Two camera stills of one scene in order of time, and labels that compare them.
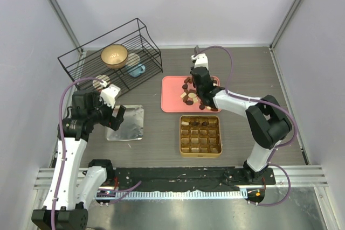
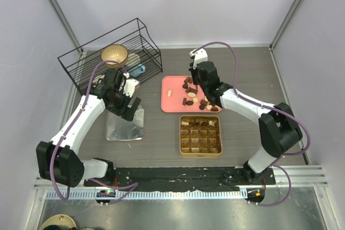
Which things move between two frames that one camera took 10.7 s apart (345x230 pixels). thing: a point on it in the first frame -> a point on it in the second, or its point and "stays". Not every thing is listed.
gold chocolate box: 200,136 stays
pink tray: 178,95 stays
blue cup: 136,71 stays
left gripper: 115,122 -> 129,112
